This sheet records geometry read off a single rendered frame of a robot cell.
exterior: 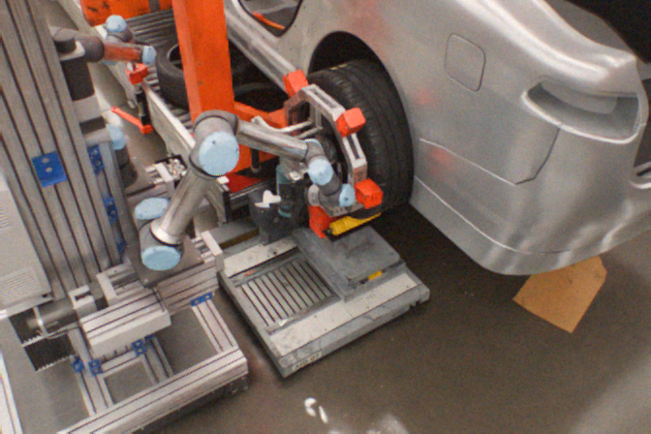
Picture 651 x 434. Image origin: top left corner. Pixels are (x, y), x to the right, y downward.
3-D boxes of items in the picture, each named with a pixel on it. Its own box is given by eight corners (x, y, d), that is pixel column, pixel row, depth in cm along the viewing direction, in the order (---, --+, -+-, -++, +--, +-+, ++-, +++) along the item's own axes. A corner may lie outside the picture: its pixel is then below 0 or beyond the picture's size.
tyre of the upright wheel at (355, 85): (441, 118, 231) (343, 29, 268) (390, 138, 222) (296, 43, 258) (410, 230, 280) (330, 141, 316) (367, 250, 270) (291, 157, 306)
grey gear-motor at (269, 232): (333, 228, 338) (334, 178, 315) (265, 259, 320) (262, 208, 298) (316, 209, 349) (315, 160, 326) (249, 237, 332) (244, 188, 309)
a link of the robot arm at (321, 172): (300, 160, 206) (314, 179, 214) (310, 180, 198) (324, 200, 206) (321, 147, 206) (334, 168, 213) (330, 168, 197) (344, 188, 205)
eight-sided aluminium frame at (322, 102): (363, 233, 263) (370, 129, 228) (351, 239, 261) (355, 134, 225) (297, 167, 298) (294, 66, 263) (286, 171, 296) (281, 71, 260)
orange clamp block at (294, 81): (310, 88, 260) (302, 68, 260) (294, 93, 257) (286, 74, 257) (304, 93, 267) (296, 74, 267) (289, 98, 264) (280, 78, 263)
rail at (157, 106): (239, 210, 335) (235, 179, 321) (224, 217, 331) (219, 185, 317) (98, 33, 494) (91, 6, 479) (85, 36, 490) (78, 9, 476)
